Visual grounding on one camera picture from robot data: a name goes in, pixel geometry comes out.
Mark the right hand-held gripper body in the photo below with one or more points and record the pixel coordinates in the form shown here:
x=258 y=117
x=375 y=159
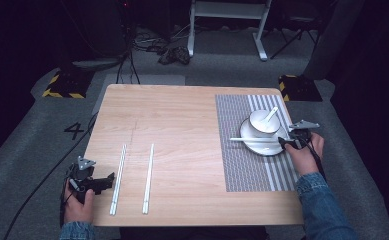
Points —
x=302 y=135

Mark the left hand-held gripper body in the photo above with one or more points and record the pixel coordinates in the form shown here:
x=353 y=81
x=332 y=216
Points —
x=82 y=176

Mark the white plate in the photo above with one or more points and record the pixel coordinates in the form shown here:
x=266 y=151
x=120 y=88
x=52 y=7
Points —
x=265 y=148

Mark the white chopstick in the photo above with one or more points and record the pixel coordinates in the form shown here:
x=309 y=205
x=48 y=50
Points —
x=120 y=180
x=117 y=180
x=248 y=138
x=147 y=180

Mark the person's right hand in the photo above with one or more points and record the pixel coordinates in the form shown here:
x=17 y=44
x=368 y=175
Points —
x=305 y=156

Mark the person's left hand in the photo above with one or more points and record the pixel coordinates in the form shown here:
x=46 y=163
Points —
x=78 y=208

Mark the white ceramic spoon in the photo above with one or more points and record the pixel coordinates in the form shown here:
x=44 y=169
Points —
x=268 y=118

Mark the white bowl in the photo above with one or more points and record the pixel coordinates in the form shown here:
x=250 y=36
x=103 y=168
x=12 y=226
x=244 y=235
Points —
x=257 y=128

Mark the black yellow striped stand base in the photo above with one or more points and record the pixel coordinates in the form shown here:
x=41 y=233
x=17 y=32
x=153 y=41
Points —
x=67 y=85
x=298 y=88

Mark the grey striped woven placemat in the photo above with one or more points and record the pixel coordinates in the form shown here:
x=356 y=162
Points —
x=238 y=166

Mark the person's dark lap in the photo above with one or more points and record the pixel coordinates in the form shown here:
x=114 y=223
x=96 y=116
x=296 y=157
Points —
x=195 y=233

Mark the grey slanted column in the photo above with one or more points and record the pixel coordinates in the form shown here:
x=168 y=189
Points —
x=335 y=36

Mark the black folding tripod stand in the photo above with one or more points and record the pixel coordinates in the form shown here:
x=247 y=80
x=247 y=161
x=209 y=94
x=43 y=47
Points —
x=295 y=30

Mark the dark crumpled cloth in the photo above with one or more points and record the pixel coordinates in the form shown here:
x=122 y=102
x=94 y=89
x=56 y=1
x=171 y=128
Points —
x=175 y=55

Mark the white metal desk frame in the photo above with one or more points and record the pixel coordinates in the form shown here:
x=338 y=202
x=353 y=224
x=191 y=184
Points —
x=227 y=10

